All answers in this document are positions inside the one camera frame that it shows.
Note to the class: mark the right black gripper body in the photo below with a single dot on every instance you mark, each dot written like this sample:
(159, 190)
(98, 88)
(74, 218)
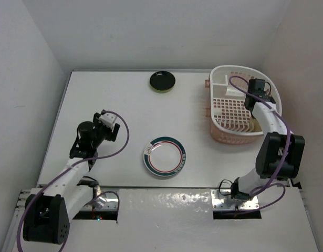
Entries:
(252, 116)

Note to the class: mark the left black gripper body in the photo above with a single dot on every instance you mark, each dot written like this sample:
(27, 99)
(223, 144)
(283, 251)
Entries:
(102, 131)

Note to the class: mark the cream speckled plate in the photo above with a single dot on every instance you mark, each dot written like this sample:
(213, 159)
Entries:
(255, 124)

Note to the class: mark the white plate green red rim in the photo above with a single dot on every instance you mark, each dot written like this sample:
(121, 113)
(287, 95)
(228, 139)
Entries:
(164, 156)

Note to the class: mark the lime green plate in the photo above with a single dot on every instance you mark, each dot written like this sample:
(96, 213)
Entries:
(160, 91)

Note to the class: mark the black plate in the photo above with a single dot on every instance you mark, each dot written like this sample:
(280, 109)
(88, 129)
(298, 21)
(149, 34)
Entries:
(162, 80)

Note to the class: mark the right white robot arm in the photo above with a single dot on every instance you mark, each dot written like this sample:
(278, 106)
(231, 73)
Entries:
(280, 155)

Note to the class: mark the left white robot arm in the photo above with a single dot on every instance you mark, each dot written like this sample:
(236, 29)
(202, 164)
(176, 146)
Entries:
(50, 209)

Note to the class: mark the white plastic dish rack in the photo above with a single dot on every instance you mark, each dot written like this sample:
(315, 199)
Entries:
(241, 75)

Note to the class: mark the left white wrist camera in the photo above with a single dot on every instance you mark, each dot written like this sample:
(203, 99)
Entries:
(108, 119)

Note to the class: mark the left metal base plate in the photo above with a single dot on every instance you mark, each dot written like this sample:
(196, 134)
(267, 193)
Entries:
(105, 201)

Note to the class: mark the metal base plate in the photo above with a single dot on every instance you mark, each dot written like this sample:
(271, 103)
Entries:
(222, 202)
(105, 201)

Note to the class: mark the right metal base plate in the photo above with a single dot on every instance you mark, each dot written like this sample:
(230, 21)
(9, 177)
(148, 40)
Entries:
(222, 202)

